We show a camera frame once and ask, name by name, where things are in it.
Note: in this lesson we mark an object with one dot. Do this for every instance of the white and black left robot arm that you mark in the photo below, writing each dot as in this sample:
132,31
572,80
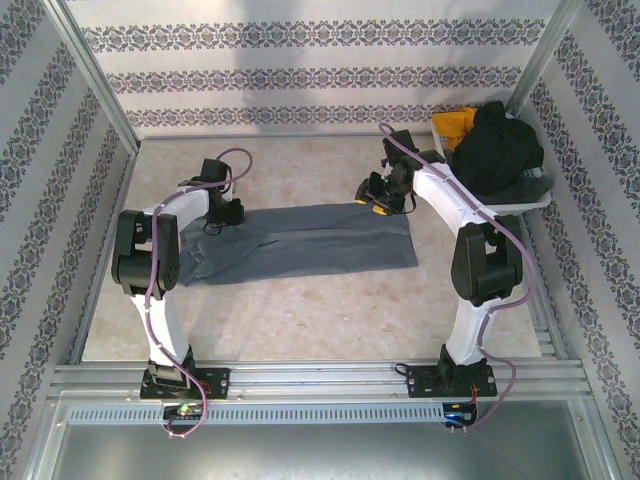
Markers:
165,320

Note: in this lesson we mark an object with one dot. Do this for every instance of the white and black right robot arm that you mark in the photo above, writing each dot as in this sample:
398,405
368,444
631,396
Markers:
445,195

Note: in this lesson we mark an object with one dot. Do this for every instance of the yellow t-shirt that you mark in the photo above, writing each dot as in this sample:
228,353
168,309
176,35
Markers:
450,125

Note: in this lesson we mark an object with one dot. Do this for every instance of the black t-shirt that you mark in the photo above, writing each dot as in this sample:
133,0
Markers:
500,150

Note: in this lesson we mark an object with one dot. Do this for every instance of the white plastic basket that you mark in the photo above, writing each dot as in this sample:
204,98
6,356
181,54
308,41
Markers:
520,202

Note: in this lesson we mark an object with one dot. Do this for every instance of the dark grey t-shirt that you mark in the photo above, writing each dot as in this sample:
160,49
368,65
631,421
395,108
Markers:
525,189

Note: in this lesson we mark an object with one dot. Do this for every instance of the left controller board green light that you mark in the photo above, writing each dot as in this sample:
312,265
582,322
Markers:
184,411

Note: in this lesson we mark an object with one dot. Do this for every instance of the right controller board blue light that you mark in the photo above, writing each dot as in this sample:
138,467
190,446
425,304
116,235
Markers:
460,414

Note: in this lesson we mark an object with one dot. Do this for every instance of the grey metal sheet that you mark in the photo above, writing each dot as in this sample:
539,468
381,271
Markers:
320,452

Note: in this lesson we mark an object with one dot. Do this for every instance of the aluminium frame post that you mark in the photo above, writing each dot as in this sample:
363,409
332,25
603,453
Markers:
95,75
540,60

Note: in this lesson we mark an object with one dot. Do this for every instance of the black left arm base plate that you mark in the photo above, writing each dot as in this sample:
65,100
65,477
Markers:
215,382

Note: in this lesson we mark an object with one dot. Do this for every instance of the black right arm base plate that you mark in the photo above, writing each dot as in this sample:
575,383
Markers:
425,382

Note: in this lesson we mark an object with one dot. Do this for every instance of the aluminium mounting rail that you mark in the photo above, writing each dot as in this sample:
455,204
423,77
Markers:
320,377

